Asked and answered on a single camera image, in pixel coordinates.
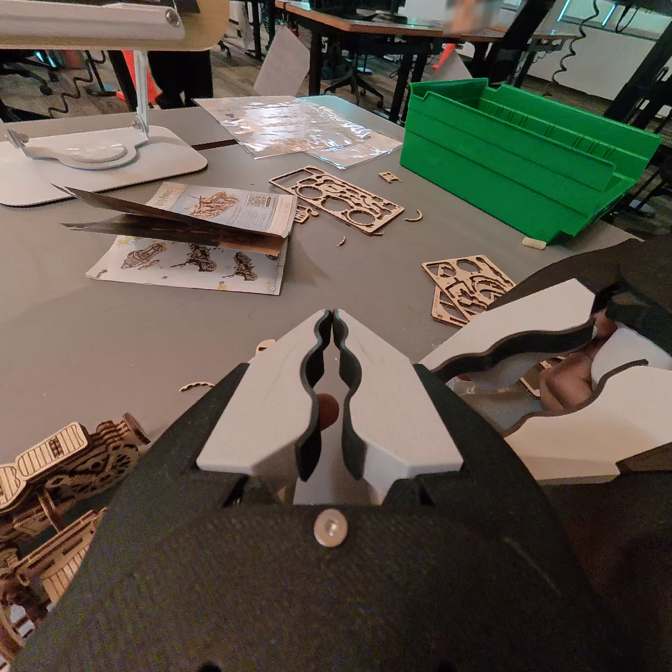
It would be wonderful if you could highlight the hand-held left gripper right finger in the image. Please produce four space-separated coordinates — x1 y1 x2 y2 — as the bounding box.
332 309 465 506

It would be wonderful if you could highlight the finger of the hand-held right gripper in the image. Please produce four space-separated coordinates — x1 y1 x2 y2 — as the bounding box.
419 278 599 386
501 358 672 485

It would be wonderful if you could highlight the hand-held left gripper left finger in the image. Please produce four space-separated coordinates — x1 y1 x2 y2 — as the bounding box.
196 309 337 483

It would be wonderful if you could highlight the wooden motorcycle sidecar model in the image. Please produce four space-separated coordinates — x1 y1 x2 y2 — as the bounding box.
0 412 151 654

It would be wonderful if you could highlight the grey desk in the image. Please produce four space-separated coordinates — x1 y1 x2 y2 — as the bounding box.
0 93 646 476

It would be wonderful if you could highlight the white desk lamp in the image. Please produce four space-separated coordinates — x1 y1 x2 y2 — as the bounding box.
0 0 209 207

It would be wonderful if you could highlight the person's right hand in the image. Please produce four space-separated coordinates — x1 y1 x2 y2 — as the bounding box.
540 315 619 411

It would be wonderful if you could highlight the crumpled clear plastic bag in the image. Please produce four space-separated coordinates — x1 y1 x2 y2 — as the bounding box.
449 375 541 421

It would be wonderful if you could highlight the person's dark brown clothing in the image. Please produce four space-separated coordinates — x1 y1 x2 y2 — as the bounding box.
541 472 672 672

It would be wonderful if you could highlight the green plastic bin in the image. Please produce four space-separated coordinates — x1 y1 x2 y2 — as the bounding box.
399 78 663 245

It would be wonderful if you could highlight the illustrated instruction sheet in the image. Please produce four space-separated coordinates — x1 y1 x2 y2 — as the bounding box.
85 235 289 296

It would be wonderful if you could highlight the wooden sheet with round holes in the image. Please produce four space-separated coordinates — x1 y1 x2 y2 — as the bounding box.
269 166 405 237

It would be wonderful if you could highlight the instruction booklet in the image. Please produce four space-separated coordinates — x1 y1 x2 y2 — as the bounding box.
59 181 298 259

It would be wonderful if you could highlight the white paper sheet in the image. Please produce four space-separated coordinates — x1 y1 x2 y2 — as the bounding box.
437 51 474 83
253 25 312 99

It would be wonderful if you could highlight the large clear plastic sleeve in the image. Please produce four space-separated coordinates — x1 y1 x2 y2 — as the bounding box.
193 96 375 159

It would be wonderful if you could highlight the black office chair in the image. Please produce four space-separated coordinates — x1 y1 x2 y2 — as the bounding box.
0 50 53 96
324 50 386 106

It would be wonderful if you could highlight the brown office table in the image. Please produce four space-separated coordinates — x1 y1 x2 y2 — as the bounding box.
275 0 581 124

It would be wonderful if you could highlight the light wooden panel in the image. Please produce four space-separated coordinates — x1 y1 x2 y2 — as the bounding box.
173 0 231 52

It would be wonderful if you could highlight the black metal frame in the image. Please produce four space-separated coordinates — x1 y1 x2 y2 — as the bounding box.
483 0 557 85
604 26 672 124

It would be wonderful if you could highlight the black coiled cable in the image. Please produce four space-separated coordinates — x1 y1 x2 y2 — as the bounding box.
46 50 108 123
555 0 588 87

